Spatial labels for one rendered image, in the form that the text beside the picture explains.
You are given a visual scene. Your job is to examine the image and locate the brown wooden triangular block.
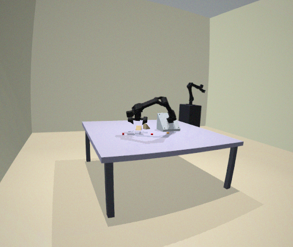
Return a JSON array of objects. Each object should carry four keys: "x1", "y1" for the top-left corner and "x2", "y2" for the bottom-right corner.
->
[{"x1": 143, "y1": 123, "x2": 150, "y2": 129}]

